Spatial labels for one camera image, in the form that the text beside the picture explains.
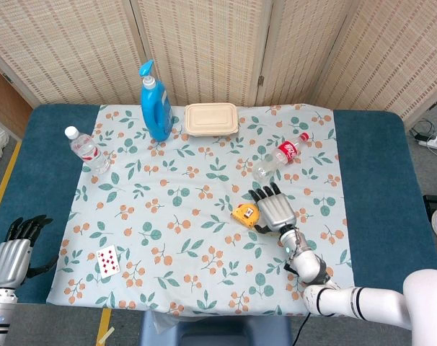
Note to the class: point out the yellow tape measure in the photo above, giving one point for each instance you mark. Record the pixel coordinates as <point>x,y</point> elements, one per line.
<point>245,214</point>

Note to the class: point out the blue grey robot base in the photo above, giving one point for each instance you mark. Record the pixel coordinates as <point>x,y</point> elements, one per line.
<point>211,333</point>

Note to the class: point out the woven bamboo folding screen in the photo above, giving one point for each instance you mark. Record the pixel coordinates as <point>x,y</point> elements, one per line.
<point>204,47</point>

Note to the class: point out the brown wooden panel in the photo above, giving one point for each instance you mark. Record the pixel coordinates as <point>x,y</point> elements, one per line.
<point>5,104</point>

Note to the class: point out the floral patterned tablecloth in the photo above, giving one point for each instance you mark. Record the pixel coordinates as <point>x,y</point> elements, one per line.
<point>186,202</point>

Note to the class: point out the blue detergent pump bottle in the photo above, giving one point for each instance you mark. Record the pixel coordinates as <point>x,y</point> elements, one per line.
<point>155,108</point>

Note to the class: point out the metal screen hinge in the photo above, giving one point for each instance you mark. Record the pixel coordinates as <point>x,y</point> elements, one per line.
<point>261,80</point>

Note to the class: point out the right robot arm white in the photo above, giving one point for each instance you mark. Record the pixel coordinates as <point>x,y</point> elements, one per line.
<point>348,299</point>

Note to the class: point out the empty cola bottle red label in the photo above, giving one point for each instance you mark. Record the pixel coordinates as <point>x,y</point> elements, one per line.
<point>276,158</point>

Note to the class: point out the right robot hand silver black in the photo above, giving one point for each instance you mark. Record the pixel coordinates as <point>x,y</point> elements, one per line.
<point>276,212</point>

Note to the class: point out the black box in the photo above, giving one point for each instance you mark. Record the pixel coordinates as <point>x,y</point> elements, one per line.
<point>435,202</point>

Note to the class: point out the clear water bottle white cap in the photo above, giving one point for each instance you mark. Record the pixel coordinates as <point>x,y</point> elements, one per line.
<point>88,151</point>

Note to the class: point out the teal felt table cover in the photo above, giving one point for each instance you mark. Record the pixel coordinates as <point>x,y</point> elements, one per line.
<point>377,180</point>

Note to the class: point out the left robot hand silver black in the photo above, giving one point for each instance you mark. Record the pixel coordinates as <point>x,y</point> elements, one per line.
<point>9,263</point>

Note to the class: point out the nine of diamonds playing card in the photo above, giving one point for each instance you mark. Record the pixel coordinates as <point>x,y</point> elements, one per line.
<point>107,262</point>

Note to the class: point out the beige lidded lunch box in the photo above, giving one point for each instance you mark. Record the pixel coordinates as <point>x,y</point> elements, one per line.
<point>211,119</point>

